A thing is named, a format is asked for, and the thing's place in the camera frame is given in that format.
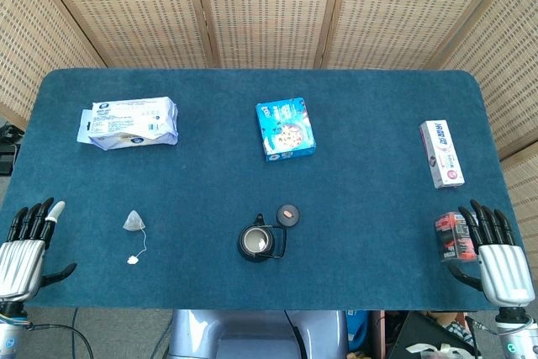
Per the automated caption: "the white pink toothpaste box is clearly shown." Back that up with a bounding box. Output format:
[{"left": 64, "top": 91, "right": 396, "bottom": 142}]
[{"left": 419, "top": 119, "right": 466, "bottom": 190}]

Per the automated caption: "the red black clear package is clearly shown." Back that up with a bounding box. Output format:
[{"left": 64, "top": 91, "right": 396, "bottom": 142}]
[{"left": 434, "top": 211, "right": 481, "bottom": 263}]

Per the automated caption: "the silver blue robot torso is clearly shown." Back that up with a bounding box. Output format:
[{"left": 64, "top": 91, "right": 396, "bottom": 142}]
[{"left": 166, "top": 309, "right": 350, "bottom": 359}]

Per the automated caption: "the black bag with white strap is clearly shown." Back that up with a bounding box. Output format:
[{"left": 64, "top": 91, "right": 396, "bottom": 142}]
[{"left": 386, "top": 311, "right": 483, "bottom": 359}]

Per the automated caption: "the pyramid tea bag with string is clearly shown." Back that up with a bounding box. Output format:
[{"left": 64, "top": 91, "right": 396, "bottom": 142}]
[{"left": 122, "top": 209, "right": 148, "bottom": 267}]

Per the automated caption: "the black torso cable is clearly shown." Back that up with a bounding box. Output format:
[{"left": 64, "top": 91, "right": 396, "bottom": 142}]
[{"left": 283, "top": 310, "right": 306, "bottom": 359}]

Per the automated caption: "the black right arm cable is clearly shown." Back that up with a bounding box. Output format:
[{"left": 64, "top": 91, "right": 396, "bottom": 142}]
[{"left": 464, "top": 314, "right": 501, "bottom": 337}]

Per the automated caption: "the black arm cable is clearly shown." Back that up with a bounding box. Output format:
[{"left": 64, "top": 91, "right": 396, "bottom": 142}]
[
  {"left": 464, "top": 314, "right": 501, "bottom": 337},
  {"left": 24, "top": 323, "right": 96, "bottom": 359}
]

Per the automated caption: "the woven bamboo folding screen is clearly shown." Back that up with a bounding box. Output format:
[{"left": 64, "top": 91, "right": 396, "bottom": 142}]
[{"left": 0, "top": 0, "right": 538, "bottom": 238}]

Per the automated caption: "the black electronic equipment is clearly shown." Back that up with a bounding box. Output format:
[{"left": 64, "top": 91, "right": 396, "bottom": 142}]
[{"left": 0, "top": 121, "right": 22, "bottom": 176}]

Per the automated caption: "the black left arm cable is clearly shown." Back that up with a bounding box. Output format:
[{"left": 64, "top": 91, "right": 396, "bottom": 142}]
[{"left": 24, "top": 323, "right": 96, "bottom": 359}]

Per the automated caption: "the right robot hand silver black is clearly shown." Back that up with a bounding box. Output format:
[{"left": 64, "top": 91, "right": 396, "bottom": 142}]
[{"left": 446, "top": 199, "right": 536, "bottom": 308}]

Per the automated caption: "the blue cookie box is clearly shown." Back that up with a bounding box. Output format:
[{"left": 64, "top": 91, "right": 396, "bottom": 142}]
[{"left": 255, "top": 97, "right": 318, "bottom": 163}]

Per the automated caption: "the white wet wipes pack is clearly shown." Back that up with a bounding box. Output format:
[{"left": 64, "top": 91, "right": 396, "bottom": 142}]
[{"left": 76, "top": 96, "right": 180, "bottom": 151}]

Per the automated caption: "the blue felt table cloth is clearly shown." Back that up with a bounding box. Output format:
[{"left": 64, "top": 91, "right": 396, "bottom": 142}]
[{"left": 0, "top": 67, "right": 531, "bottom": 312}]

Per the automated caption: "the black teapot lid copper knob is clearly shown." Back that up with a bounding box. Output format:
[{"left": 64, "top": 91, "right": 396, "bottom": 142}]
[{"left": 276, "top": 203, "right": 303, "bottom": 228}]

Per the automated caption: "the black teapot with handle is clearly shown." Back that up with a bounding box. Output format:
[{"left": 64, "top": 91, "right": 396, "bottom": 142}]
[{"left": 237, "top": 213, "right": 289, "bottom": 263}]

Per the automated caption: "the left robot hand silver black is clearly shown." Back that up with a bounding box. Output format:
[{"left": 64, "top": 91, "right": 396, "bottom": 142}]
[{"left": 0, "top": 197, "right": 78, "bottom": 304}]

